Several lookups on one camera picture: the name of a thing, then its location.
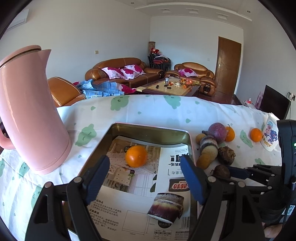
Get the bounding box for dark brown round fruit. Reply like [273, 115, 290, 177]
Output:
[212, 165, 231, 179]

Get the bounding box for stacked dark chairs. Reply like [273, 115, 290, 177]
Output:
[148, 48, 171, 72]

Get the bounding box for person's hand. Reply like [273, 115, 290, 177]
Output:
[262, 223, 282, 238]

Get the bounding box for wooden coffee table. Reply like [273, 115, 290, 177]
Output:
[136, 77, 201, 97]

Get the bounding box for dark brown water chestnut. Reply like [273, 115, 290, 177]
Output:
[217, 146, 236, 166]

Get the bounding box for pink floral pillow right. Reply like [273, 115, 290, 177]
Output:
[121, 64, 145, 80]

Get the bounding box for pink metal tin box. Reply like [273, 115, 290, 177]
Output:
[67, 121, 197, 241]

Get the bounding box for orange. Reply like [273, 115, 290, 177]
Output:
[225, 125, 235, 142]
[249, 128, 262, 143]
[125, 145, 148, 168]

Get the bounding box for brown wooden door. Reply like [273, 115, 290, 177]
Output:
[215, 37, 242, 95]

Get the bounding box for long brown leather sofa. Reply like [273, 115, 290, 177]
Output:
[85, 57, 165, 88]

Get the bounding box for white cartoon mug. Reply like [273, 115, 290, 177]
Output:
[260, 113, 279, 152]

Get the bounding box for near brown leather chair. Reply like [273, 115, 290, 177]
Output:
[48, 77, 86, 108]

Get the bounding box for white air conditioner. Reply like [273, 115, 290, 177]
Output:
[6, 9, 30, 31]

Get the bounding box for pink electric kettle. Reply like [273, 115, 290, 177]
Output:
[1, 45, 72, 174]

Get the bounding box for blue plaid blanket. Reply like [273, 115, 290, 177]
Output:
[76, 79, 125, 99]

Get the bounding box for printed paper sheet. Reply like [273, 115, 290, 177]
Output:
[86, 135, 191, 241]

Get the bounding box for purple passion fruit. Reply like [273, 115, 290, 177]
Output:
[202, 123, 227, 144]

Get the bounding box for white green patterned tablecloth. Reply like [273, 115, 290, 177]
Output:
[1, 95, 281, 240]

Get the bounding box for brown leather armchair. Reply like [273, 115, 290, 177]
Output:
[165, 62, 217, 96]

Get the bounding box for pink floral pillow left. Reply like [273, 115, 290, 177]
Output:
[102, 67, 126, 80]

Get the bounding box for fruit pile on coffee table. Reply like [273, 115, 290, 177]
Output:
[180, 78, 201, 88]

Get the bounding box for black television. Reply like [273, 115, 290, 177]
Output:
[259, 85, 291, 120]

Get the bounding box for small yellow brown fruit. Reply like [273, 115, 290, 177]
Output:
[196, 133, 206, 145]

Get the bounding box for pink floral pillow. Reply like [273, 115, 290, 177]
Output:
[102, 67, 126, 80]
[121, 64, 145, 80]

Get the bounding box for pink pillow on armchair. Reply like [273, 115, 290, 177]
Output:
[178, 68, 198, 77]

